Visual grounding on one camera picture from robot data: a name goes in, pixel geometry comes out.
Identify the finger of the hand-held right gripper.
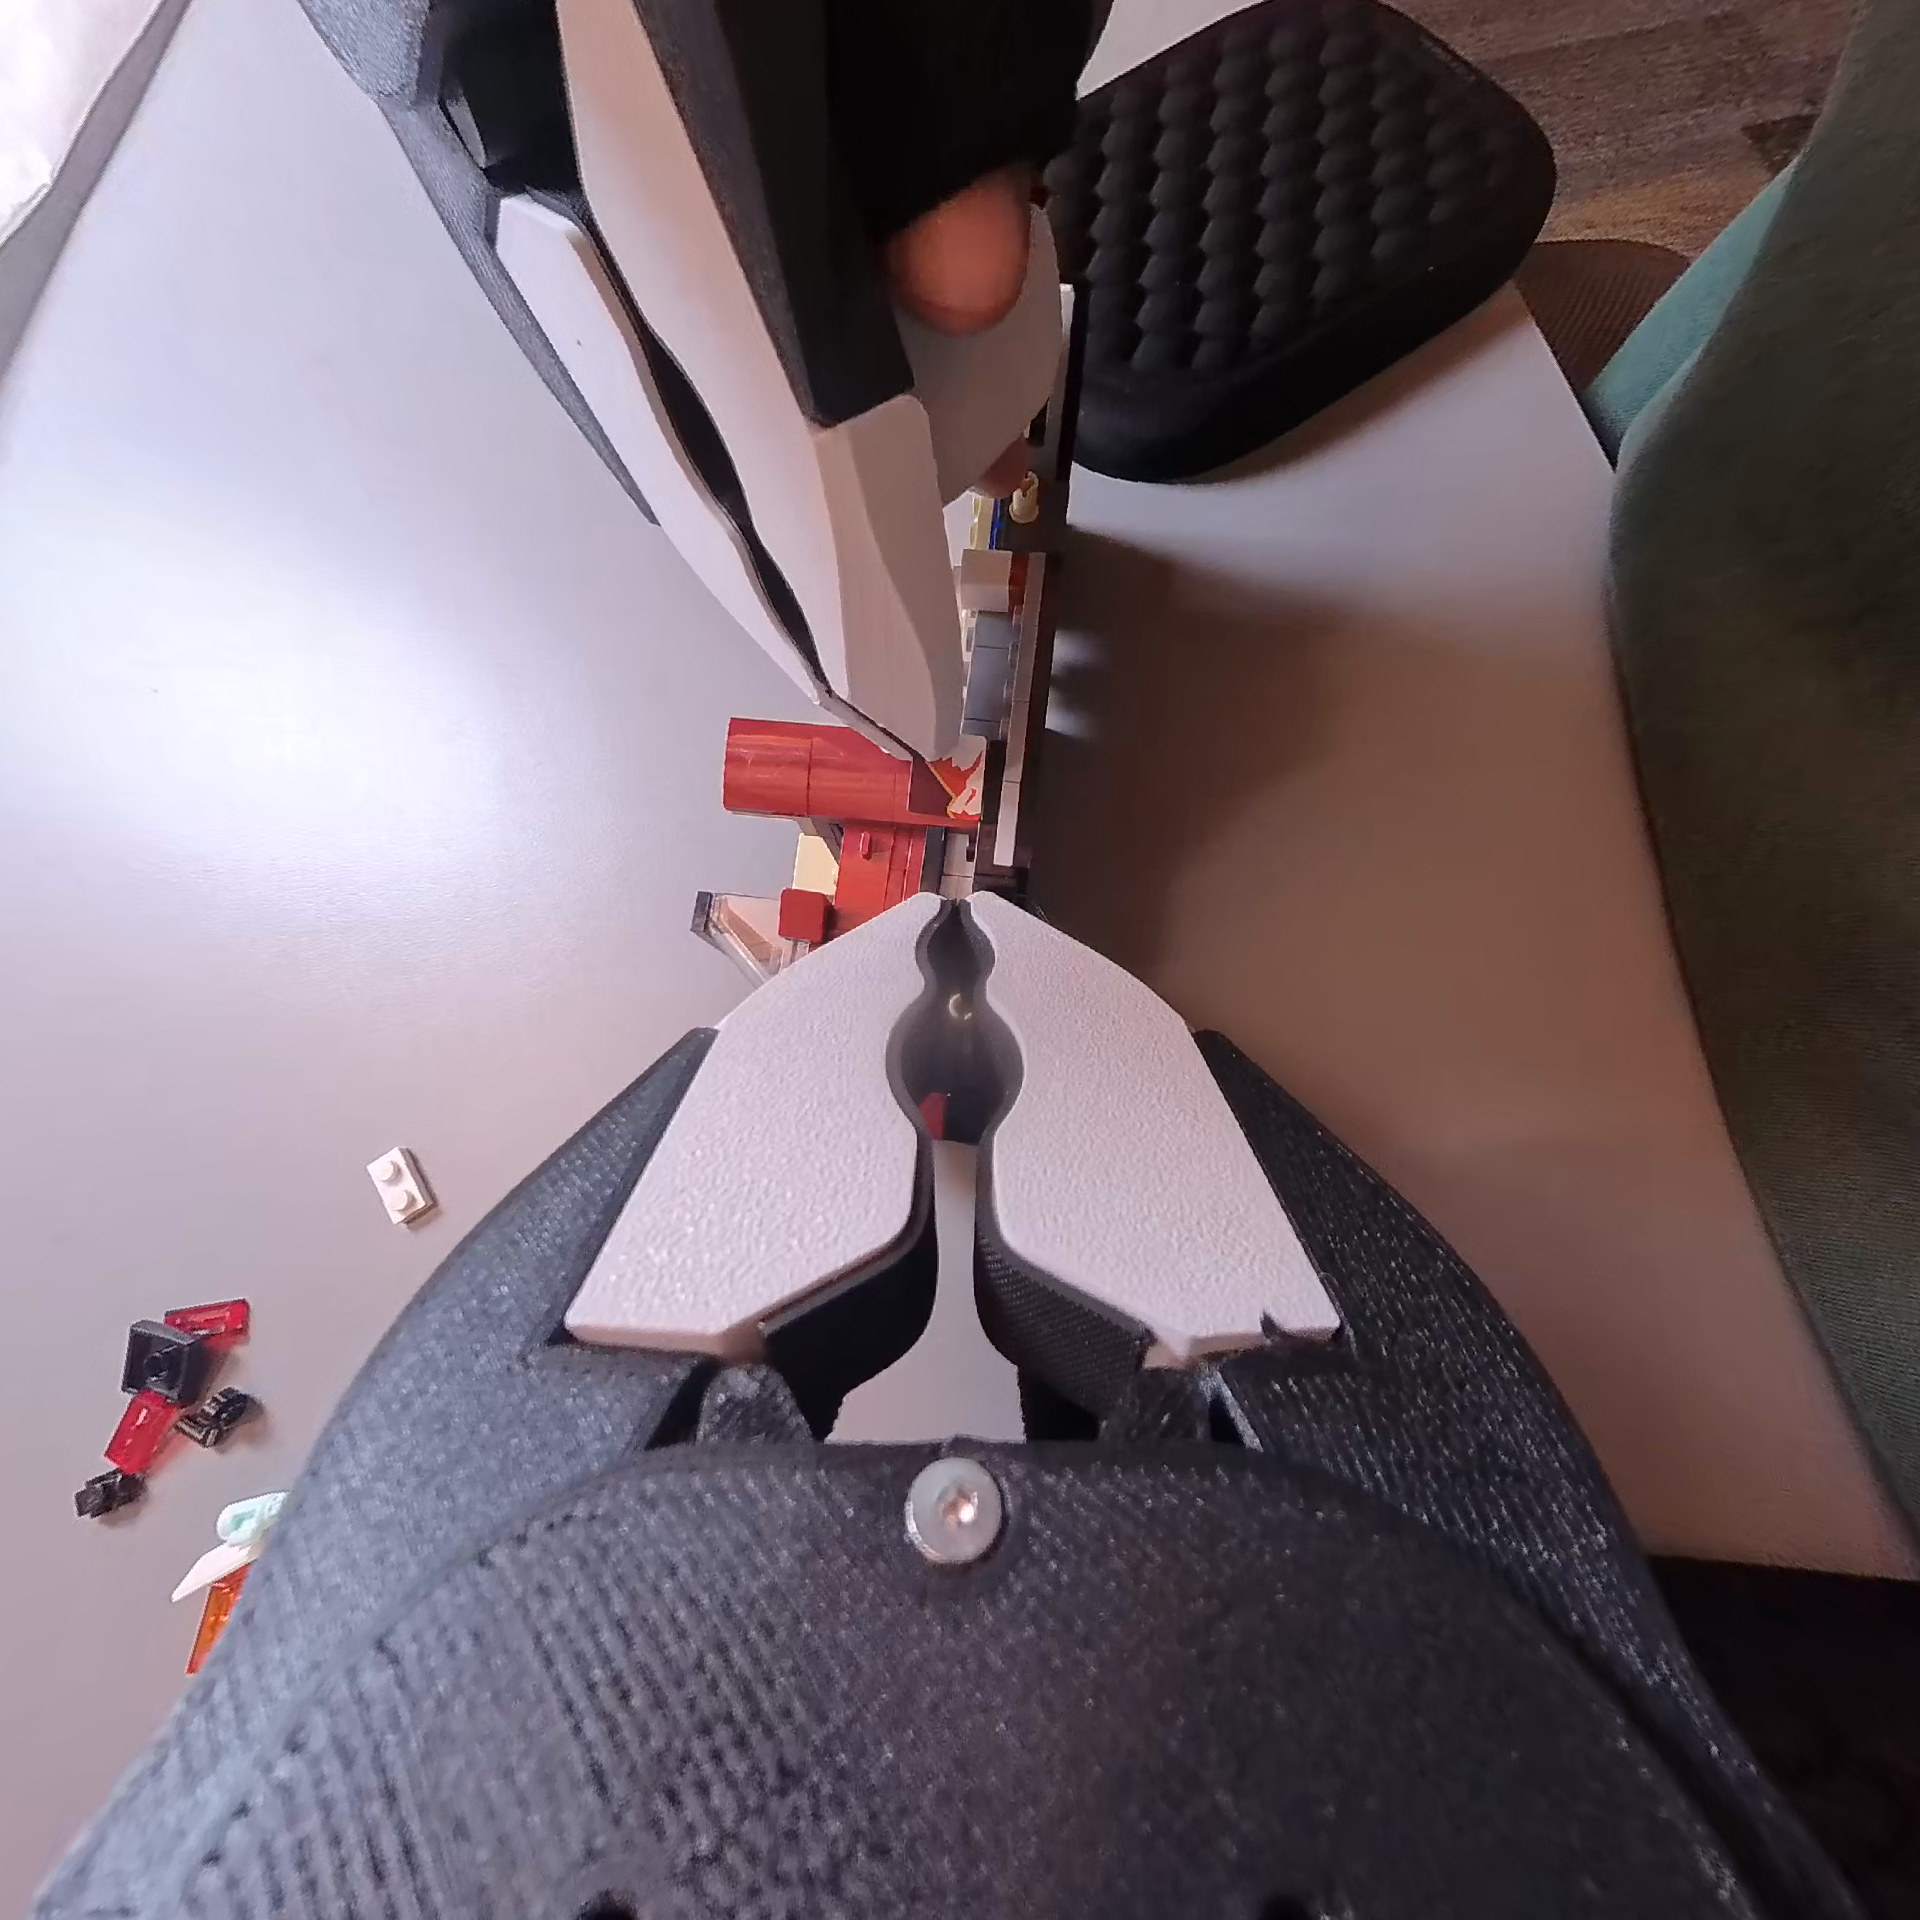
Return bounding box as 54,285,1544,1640
491,193,922,758
552,0,964,756

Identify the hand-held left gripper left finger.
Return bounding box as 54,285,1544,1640
563,894,963,1356

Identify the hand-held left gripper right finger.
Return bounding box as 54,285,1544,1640
961,894,1345,1374

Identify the red toy brick truck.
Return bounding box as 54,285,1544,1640
690,285,1085,1142

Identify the grey desk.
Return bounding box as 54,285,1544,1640
0,0,1920,1584

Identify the person's right hand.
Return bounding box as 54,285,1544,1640
885,175,1041,330

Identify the person in green sweatshirt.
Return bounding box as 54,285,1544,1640
1582,0,1920,1517

